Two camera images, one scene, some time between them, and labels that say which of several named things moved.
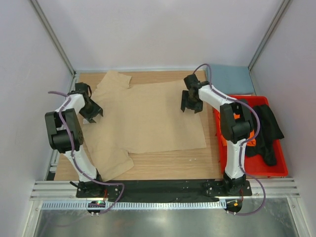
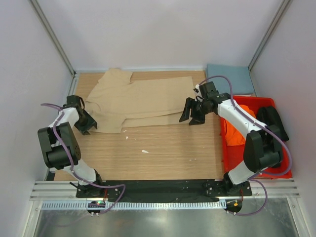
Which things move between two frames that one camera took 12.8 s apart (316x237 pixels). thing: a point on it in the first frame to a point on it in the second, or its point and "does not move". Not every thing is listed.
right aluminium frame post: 267,37 does not move
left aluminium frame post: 53,35 does not move
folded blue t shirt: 231,80 does not move
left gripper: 97,109 to 90,122
